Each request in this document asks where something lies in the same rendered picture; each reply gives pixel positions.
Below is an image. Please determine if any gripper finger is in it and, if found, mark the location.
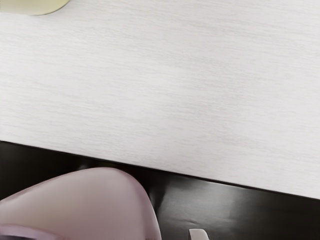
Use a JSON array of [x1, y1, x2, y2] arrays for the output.
[[188, 228, 210, 240]]

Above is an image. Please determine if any yellow-green cup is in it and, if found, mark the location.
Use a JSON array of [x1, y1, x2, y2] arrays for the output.
[[0, 0, 71, 17]]

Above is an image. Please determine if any lilac cup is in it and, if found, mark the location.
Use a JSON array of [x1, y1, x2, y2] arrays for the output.
[[0, 166, 163, 240]]

